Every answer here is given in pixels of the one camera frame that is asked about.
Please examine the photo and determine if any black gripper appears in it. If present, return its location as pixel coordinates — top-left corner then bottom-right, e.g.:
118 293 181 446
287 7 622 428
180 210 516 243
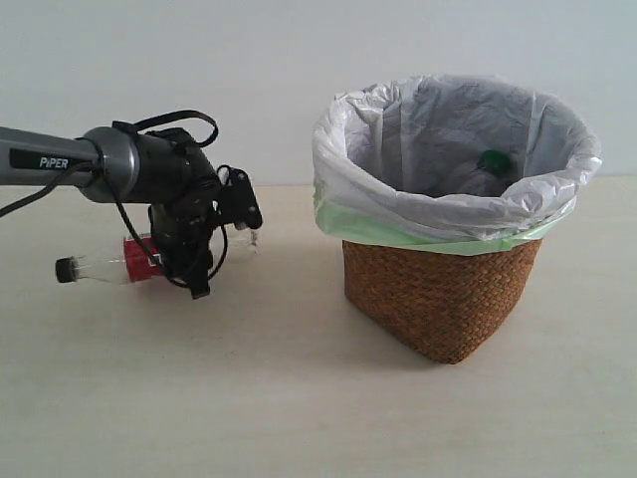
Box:
132 127 263 299

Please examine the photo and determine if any red label clear bottle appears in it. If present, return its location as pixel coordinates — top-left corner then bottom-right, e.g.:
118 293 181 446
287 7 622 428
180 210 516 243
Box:
55 226 259 284

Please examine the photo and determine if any green label water bottle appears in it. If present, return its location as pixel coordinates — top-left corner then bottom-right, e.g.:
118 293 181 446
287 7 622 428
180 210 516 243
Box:
449 149 514 197

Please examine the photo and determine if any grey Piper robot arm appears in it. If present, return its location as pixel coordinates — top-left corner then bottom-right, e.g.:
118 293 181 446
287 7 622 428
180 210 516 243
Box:
1 122 263 299

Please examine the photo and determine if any white plastic trash bag liner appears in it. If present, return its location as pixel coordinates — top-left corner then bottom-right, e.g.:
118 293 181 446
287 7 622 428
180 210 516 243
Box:
312 75 602 256

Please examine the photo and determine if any brown woven wicker basket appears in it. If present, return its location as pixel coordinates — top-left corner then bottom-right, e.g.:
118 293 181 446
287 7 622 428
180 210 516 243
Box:
342 240 541 364

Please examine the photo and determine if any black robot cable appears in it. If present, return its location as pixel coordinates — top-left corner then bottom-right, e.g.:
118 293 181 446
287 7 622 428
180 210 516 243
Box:
0 109 230 293

